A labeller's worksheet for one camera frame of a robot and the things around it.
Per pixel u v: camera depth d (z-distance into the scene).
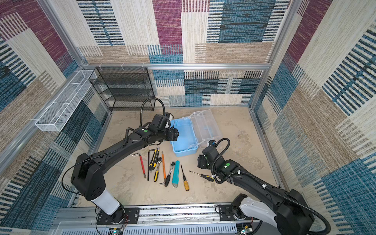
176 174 0.87
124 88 1.11
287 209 0.40
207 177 0.84
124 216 0.72
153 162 0.90
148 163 0.91
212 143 0.74
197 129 0.97
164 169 0.89
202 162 0.73
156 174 0.85
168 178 0.85
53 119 0.70
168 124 0.67
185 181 0.83
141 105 1.24
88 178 0.44
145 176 0.86
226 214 0.73
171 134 0.76
